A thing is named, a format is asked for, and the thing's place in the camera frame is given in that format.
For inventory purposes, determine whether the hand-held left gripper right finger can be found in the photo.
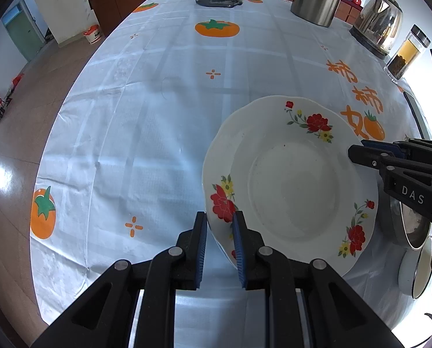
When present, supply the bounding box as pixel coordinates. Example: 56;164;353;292
231;210;405;348

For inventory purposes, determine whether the glass tea bottle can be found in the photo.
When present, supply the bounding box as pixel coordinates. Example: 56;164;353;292
384;24;431;84

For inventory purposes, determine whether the stainless steel bowl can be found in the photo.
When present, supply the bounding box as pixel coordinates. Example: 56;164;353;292
377;188;432;251

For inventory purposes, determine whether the white plate with red flowers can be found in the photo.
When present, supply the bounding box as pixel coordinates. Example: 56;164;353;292
202;95;380;277

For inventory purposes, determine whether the steel electric kettle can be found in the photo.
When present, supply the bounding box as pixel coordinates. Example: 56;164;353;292
348;0;404;60

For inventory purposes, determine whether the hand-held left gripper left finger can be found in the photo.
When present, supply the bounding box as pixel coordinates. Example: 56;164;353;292
31;211;208;348

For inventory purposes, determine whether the white and red bucket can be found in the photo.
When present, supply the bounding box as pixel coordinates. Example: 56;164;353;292
83;25;101;46

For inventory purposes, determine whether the black smartphone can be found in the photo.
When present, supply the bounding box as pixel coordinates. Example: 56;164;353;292
402;92;431;140

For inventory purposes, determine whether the white enamel bowl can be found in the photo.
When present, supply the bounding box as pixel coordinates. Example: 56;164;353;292
398;235;432;300

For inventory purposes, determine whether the green door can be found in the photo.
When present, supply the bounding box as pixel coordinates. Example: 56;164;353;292
2;2;44;62

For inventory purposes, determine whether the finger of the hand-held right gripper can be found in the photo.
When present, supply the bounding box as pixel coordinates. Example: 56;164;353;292
348;144;432;177
360;138;432;167

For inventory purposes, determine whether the persimmon print tablecloth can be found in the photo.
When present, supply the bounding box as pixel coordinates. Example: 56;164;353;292
29;0;432;348

